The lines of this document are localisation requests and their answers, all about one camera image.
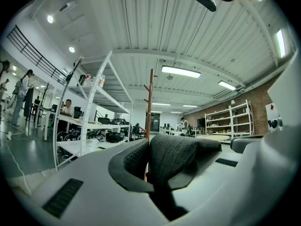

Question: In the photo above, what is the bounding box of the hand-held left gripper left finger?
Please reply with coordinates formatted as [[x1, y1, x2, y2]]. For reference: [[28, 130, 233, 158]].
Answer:
[[30, 138, 170, 226]]

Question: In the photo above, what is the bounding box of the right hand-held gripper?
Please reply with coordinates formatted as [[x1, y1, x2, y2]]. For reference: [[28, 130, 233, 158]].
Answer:
[[267, 52, 301, 133]]

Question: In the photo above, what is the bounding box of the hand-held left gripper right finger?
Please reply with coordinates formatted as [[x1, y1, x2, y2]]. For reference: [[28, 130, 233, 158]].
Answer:
[[167, 123, 301, 226]]

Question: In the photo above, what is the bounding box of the dark grey backpack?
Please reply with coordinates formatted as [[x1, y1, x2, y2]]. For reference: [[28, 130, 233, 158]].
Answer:
[[148, 133, 265, 221]]

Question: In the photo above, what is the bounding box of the wooden coat stand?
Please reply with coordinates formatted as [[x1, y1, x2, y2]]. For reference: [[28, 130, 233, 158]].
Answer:
[[143, 68, 158, 182]]

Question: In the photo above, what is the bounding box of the long ceiling light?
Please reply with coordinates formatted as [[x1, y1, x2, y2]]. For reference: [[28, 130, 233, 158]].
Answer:
[[218, 80, 237, 91], [276, 29, 286, 58], [161, 65, 202, 79]]

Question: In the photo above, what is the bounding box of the round wooden table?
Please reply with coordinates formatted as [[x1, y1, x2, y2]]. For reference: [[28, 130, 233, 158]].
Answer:
[[196, 135, 230, 143]]

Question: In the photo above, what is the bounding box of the white desk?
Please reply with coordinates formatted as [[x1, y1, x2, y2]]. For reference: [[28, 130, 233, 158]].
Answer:
[[32, 102, 83, 141]]

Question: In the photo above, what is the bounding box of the large white metal shelf unit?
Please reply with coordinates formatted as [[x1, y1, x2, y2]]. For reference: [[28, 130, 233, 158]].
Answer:
[[53, 50, 134, 172]]

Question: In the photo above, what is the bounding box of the black coat stand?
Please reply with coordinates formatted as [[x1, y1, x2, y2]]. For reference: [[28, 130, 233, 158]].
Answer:
[[40, 81, 52, 107]]

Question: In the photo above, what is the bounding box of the black balcony railing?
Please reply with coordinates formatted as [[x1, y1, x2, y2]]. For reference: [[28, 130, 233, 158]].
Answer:
[[6, 24, 69, 85]]

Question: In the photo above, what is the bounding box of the white shelf unit by brick wall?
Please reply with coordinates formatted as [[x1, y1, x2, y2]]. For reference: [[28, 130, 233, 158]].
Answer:
[[204, 99, 255, 139]]

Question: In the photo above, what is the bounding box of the white floor cable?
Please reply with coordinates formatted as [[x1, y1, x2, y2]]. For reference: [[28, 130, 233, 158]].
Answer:
[[4, 130, 32, 195]]

